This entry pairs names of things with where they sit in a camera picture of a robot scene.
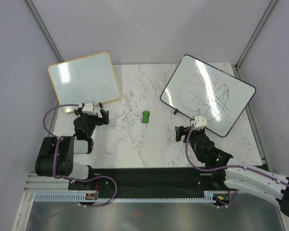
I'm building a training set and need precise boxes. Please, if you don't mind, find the green whiteboard eraser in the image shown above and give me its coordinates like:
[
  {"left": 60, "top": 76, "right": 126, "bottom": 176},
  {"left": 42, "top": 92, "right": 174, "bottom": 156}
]
[{"left": 142, "top": 111, "right": 150, "bottom": 123}]

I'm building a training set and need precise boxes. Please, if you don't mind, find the black-framed whiteboard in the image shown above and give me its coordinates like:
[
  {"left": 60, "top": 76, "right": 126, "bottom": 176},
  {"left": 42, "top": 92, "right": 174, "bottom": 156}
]
[{"left": 160, "top": 54, "right": 256, "bottom": 137}]

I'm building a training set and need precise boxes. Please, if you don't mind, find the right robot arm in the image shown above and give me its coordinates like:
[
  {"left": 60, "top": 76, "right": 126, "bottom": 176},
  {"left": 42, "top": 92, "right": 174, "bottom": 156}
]
[{"left": 175, "top": 126, "right": 289, "bottom": 217}]

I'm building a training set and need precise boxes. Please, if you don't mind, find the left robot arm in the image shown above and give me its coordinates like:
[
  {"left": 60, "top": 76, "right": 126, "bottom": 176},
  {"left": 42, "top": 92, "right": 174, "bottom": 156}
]
[{"left": 35, "top": 109, "right": 109, "bottom": 190}]

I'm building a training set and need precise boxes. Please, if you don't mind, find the wood-framed whiteboard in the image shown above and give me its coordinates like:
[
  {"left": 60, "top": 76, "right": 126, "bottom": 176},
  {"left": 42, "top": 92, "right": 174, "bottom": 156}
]
[{"left": 48, "top": 52, "right": 121, "bottom": 114}]

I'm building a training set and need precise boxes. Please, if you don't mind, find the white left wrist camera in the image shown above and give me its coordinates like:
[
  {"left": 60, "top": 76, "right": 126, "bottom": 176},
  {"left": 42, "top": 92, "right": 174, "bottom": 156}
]
[{"left": 78, "top": 102, "right": 94, "bottom": 114}]

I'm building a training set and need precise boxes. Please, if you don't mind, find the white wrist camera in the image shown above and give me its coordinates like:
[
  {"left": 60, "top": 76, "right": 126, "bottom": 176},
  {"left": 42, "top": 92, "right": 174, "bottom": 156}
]
[
  {"left": 191, "top": 115, "right": 207, "bottom": 130},
  {"left": 78, "top": 102, "right": 94, "bottom": 114}
]

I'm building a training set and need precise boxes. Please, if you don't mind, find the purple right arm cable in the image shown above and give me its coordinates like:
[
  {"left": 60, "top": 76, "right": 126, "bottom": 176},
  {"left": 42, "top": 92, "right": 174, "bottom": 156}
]
[{"left": 185, "top": 125, "right": 289, "bottom": 209}]

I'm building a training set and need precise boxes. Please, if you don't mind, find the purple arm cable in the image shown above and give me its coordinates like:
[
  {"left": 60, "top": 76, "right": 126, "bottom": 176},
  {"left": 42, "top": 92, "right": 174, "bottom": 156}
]
[
  {"left": 43, "top": 103, "right": 118, "bottom": 219},
  {"left": 185, "top": 125, "right": 289, "bottom": 209}
]

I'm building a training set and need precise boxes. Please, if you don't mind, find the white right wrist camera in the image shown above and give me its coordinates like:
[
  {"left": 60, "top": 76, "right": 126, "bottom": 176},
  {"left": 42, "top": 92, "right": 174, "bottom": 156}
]
[{"left": 191, "top": 115, "right": 207, "bottom": 130}]

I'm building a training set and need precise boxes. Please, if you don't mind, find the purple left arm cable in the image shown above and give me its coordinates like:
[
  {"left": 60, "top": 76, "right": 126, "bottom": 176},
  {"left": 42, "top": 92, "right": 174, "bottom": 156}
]
[{"left": 43, "top": 103, "right": 118, "bottom": 219}]

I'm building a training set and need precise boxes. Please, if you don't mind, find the white slotted cable duct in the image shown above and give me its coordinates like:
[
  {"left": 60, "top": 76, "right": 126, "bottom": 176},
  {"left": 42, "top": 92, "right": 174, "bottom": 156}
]
[{"left": 34, "top": 192, "right": 216, "bottom": 203}]

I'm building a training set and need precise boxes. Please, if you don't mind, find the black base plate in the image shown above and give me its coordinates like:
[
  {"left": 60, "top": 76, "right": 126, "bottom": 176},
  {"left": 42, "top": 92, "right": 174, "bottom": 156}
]
[{"left": 68, "top": 167, "right": 228, "bottom": 198}]

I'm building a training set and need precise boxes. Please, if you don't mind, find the aluminium rail frame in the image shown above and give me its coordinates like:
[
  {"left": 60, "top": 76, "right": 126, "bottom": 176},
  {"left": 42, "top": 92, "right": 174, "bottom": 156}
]
[{"left": 24, "top": 173, "right": 70, "bottom": 193}]

